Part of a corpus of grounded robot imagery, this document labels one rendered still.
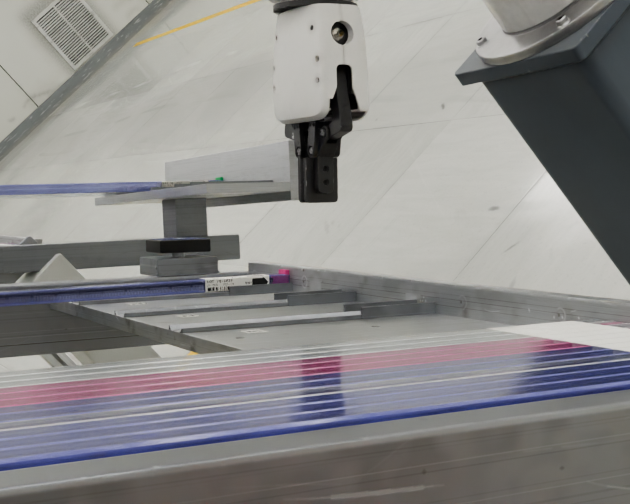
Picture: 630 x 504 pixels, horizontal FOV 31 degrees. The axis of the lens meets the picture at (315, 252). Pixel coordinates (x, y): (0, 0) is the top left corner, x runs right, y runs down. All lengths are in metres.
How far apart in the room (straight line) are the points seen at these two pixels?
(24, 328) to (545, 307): 0.48
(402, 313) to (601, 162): 0.47
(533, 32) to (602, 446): 0.79
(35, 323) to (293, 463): 0.69
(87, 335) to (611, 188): 0.57
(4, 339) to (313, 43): 0.36
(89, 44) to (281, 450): 8.54
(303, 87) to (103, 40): 7.90
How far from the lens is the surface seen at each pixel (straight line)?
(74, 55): 8.80
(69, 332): 1.02
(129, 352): 1.30
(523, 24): 1.16
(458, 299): 0.78
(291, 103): 1.01
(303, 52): 0.99
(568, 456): 0.39
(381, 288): 0.86
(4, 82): 8.65
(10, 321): 1.00
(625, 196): 1.23
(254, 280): 0.98
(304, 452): 0.34
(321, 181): 1.00
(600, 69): 1.13
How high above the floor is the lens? 1.09
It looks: 21 degrees down
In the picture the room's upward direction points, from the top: 41 degrees counter-clockwise
